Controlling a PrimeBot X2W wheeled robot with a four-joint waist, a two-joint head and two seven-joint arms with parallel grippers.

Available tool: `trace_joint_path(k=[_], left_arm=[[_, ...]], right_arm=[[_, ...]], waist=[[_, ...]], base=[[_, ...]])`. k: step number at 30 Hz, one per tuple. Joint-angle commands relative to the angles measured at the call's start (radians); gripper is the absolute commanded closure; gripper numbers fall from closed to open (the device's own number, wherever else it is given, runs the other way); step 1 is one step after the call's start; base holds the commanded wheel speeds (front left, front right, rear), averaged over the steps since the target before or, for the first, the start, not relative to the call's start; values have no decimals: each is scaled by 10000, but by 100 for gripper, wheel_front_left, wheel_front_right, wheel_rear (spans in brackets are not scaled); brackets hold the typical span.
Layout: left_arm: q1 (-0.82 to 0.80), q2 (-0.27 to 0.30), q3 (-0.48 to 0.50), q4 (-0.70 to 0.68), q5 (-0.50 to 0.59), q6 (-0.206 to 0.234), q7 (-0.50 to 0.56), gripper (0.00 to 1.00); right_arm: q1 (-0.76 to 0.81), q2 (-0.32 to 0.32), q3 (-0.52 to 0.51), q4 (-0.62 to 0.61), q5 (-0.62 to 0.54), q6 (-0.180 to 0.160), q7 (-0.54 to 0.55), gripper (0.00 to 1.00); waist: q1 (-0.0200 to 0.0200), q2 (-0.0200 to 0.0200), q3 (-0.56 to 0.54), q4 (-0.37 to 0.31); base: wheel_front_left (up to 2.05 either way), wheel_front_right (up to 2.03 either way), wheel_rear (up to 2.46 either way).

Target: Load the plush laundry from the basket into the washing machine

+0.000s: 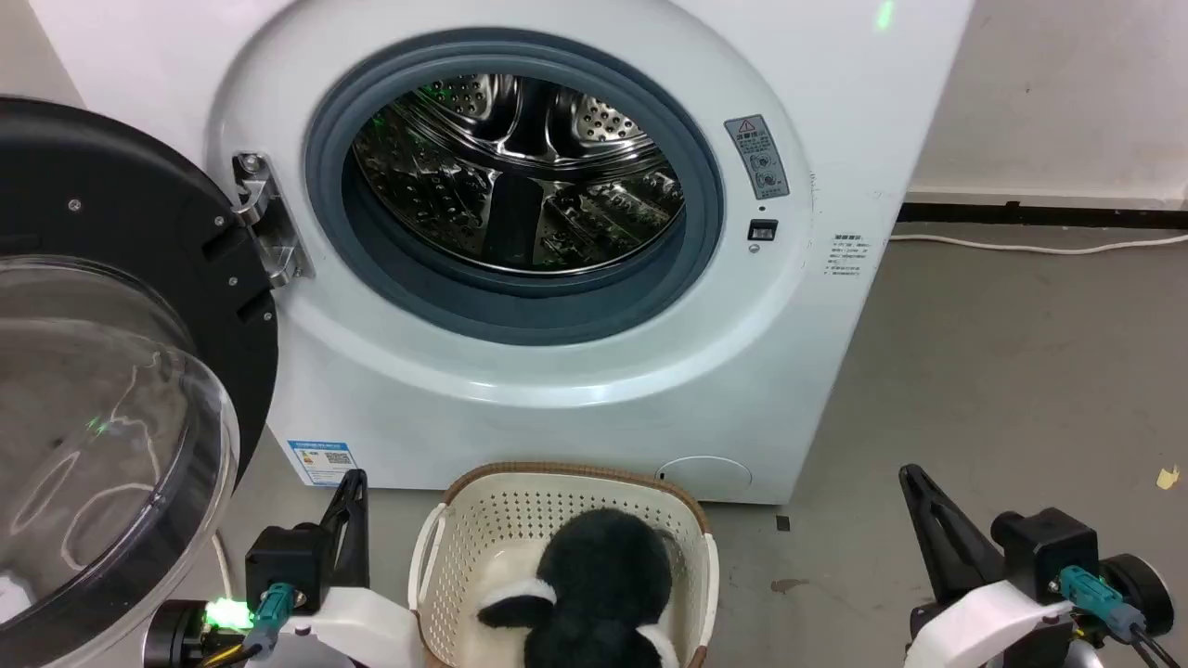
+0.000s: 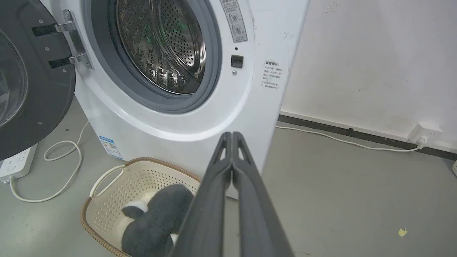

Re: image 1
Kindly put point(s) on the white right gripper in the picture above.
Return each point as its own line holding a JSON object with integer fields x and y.
{"x": 993, "y": 626}

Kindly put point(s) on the round white filter cover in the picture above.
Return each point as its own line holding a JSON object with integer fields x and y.
{"x": 703, "y": 475}

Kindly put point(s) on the black washer door glass window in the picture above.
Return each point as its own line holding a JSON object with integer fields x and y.
{"x": 111, "y": 186}

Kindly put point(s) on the black and white plush toy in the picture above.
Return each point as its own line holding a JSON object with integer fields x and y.
{"x": 594, "y": 575}

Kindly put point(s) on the cream perforated laundry basket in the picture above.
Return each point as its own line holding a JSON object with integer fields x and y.
{"x": 483, "y": 529}

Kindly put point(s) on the small printed text label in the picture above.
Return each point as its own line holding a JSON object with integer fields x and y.
{"x": 846, "y": 256}

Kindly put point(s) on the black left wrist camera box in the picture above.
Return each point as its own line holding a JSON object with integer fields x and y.
{"x": 288, "y": 561}

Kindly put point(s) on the black door latch socket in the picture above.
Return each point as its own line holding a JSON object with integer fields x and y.
{"x": 762, "y": 230}

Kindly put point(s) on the grey warning sticker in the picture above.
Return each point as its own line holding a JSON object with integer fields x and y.
{"x": 756, "y": 156}

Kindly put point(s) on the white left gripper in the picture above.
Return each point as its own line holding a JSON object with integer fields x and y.
{"x": 371, "y": 631}

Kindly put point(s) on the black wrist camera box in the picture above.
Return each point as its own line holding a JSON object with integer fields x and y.
{"x": 1044, "y": 547}
{"x": 288, "y": 561}

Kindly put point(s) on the black baseboard strip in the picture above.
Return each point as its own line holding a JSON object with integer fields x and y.
{"x": 1039, "y": 215}

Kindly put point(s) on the white front-load washing machine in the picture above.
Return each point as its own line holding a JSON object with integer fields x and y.
{"x": 557, "y": 408}

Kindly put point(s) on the blue white energy label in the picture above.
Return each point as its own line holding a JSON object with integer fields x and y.
{"x": 321, "y": 462}

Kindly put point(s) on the grey rubber door gasket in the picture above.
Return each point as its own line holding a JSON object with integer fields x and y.
{"x": 520, "y": 315}

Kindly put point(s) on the stainless steel washer drum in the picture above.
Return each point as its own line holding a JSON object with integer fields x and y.
{"x": 445, "y": 204}

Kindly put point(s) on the metal door hinge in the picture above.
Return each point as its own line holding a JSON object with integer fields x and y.
{"x": 269, "y": 232}

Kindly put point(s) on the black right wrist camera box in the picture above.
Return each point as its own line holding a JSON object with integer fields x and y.
{"x": 1044, "y": 547}

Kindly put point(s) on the yellow paper scrap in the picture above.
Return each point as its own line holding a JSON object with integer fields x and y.
{"x": 1167, "y": 478}

